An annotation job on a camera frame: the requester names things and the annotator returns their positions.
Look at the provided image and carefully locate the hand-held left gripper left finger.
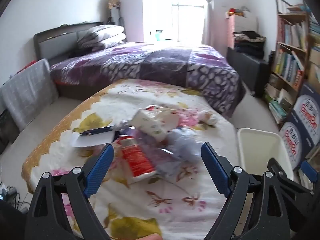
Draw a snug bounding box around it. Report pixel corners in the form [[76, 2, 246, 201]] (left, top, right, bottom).
[[25, 143, 115, 240]]

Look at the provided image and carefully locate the dark blue printed carton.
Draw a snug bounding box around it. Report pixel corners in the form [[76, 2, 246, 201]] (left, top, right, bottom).
[[278, 110, 320, 171], [291, 82, 320, 140]]

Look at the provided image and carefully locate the colourful toy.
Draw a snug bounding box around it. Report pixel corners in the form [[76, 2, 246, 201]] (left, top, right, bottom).
[[226, 7, 247, 17]]

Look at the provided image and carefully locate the pile of books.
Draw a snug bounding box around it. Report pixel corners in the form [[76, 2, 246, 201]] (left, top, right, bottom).
[[264, 82, 297, 125]]

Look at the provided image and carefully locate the pile of dark clothes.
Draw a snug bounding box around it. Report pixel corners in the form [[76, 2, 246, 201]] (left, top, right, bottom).
[[234, 31, 267, 60]]

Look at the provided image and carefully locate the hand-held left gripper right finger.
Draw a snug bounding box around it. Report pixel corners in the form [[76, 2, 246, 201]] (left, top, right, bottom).
[[201, 142, 292, 240]]

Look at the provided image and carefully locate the black cabinet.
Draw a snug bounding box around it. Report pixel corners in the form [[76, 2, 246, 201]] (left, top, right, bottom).
[[226, 47, 271, 98]]

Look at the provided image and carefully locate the white and red printed wrapper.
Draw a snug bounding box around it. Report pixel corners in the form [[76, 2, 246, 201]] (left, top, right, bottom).
[[131, 106, 180, 141]]

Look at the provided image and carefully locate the brown cardboard box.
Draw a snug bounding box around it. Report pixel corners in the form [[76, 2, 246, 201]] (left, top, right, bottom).
[[308, 46, 320, 86]]

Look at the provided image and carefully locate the grey checked cushion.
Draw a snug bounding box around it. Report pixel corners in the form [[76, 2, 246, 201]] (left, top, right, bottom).
[[0, 59, 60, 131]]

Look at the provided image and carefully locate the white plastic bin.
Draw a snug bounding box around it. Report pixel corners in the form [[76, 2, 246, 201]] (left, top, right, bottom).
[[236, 127, 295, 181]]

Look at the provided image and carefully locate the dark grey headboard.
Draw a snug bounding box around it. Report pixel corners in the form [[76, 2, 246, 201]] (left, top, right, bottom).
[[34, 21, 115, 64]]

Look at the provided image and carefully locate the blue and white paper envelope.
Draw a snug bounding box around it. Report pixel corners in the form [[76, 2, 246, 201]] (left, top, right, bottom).
[[69, 126, 116, 148]]

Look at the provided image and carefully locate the row of pale books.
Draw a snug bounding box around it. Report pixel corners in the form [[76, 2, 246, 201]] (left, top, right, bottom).
[[277, 17, 308, 51]]

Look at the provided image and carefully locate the floral blanket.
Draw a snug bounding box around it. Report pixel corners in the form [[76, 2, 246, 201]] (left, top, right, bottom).
[[21, 79, 237, 240]]

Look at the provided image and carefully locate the red instant noodle cup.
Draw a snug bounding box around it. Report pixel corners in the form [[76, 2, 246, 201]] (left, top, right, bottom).
[[117, 135, 157, 182]]

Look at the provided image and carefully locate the pink curtain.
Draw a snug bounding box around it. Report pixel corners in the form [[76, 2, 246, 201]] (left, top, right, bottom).
[[201, 0, 218, 45]]

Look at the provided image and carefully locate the tangle of cables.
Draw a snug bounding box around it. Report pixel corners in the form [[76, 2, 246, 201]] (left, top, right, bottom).
[[0, 182, 28, 213]]

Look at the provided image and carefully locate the purple patterned blanket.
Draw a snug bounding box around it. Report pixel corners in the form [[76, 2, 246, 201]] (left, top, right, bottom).
[[50, 41, 247, 118]]

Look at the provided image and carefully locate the crumpled white tissue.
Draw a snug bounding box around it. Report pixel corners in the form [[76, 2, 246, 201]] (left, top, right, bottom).
[[199, 110, 218, 126]]

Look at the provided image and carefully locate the red cloth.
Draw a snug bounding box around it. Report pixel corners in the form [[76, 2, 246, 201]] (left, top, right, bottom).
[[22, 61, 38, 71]]

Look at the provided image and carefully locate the wooden bookshelf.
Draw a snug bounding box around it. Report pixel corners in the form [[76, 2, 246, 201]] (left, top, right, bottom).
[[264, 0, 320, 131]]

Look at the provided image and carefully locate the window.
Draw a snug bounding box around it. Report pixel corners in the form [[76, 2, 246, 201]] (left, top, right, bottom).
[[142, 0, 208, 42]]

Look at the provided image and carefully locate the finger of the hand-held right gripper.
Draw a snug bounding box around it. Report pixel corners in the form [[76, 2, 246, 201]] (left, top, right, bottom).
[[267, 157, 312, 201], [301, 160, 320, 193]]

